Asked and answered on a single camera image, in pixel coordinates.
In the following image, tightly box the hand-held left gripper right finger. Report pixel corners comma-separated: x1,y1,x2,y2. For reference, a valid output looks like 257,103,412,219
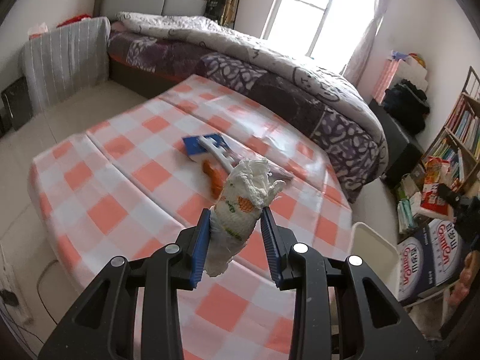
260,207,436,360

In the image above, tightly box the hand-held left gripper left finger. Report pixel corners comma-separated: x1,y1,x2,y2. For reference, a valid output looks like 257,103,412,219
37,208,212,360

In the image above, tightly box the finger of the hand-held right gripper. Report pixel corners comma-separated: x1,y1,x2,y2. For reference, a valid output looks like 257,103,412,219
438,184,464,206

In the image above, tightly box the red snack packet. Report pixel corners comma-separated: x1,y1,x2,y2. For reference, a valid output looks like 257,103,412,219
420,157,452,211

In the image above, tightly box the white printed diaper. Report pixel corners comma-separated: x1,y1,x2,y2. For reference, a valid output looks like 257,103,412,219
204,157,286,279

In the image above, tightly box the white plastic bin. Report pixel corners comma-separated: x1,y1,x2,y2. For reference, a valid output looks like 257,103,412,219
350,221,399,308

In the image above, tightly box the person's right hand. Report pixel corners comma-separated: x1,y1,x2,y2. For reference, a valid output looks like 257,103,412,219
448,250,480,309

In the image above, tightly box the printed cardboard water box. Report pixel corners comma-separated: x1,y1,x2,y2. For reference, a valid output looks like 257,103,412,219
427,215,470,257
397,232,457,303

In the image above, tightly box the row of books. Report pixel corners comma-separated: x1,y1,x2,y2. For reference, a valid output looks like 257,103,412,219
427,139,466,181
444,101,480,147

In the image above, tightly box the stack of green packs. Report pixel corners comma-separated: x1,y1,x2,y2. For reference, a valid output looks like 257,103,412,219
397,191,423,233

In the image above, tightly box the black storage bench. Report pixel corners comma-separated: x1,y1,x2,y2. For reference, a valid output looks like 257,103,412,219
369,99,424,189

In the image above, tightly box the orange carrot toy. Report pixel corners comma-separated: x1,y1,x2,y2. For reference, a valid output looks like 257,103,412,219
202,159,223,198

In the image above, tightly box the clear plastic bag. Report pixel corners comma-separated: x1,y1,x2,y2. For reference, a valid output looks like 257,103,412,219
225,150,295,181

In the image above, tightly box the wooden bookshelf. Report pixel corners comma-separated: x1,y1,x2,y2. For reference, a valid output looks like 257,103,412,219
397,65,480,233

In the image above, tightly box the black bag on cabinet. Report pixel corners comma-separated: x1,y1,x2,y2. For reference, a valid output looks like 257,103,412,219
382,80,430,134

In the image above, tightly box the orange checked plastic tablecloth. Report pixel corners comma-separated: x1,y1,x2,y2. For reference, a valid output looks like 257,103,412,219
28,74,353,360

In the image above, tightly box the blue cardboard box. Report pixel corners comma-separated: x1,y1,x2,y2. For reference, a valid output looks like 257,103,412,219
182,133,230,163

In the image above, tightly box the white foam board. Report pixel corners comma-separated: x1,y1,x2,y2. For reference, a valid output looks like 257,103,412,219
397,64,429,91

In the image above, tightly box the pink covered cabinet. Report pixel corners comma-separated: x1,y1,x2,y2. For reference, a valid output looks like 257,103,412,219
373,50,400,106

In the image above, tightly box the pale pink curtain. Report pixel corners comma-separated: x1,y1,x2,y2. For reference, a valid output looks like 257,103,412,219
343,0,394,79

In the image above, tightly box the white power strip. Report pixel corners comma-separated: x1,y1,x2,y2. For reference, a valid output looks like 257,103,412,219
0,264,32,326

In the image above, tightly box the bed with purple bedding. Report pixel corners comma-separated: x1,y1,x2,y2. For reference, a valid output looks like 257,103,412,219
107,30,389,204

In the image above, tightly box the bed with patterned quilt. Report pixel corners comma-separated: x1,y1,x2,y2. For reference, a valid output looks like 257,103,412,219
115,10,387,147

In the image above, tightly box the white framed window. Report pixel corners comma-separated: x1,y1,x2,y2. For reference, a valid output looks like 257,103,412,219
262,0,379,64

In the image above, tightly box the black floor box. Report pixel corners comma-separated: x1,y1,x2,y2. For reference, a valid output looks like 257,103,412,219
0,77,32,133

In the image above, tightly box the grey padded headboard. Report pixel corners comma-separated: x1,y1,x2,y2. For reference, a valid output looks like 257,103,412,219
94,0,211,31

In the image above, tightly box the red cloth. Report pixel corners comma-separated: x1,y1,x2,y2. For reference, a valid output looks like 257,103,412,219
56,14,91,29

